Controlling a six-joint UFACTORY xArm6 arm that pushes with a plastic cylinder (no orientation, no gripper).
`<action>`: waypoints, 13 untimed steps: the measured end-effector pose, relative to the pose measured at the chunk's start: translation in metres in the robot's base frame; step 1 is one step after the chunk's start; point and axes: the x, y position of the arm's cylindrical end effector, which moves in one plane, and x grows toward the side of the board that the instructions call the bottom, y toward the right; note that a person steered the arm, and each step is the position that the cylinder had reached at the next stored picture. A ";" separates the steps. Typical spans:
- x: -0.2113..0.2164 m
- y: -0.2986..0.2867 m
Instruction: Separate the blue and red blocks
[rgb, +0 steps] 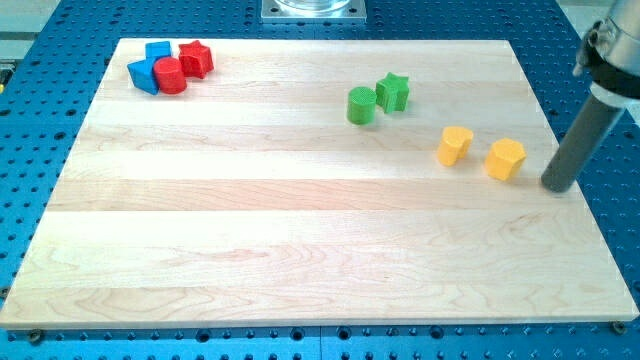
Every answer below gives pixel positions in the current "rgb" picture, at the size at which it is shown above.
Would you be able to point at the light wooden board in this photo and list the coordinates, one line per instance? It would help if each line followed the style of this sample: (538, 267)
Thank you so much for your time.
(251, 200)

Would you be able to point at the green cylinder block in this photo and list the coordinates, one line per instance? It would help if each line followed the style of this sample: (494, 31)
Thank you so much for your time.
(361, 105)

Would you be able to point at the green star block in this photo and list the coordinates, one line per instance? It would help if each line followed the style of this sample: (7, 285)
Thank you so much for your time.
(392, 93)

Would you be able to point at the yellow heart block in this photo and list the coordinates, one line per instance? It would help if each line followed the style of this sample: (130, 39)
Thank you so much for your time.
(454, 144)

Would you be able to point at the red star block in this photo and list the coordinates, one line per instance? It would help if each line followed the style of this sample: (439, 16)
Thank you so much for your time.
(196, 59)

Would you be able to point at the red cylinder block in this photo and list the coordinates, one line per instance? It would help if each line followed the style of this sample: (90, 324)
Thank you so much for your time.
(169, 75)

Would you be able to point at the yellow hexagon block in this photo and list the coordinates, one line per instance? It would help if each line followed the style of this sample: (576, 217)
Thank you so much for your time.
(505, 159)

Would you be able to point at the blue angular block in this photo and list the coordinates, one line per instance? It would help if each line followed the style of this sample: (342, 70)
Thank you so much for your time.
(142, 75)

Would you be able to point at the blue cube block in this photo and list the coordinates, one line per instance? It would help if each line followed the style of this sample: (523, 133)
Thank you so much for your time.
(157, 50)

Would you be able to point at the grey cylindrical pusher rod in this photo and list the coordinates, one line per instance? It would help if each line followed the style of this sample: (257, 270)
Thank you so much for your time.
(597, 117)

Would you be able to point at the blue perforated table plate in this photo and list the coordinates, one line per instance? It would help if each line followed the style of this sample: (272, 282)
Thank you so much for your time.
(53, 87)

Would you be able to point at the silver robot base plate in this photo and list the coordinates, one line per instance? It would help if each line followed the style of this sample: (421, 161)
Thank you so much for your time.
(313, 11)

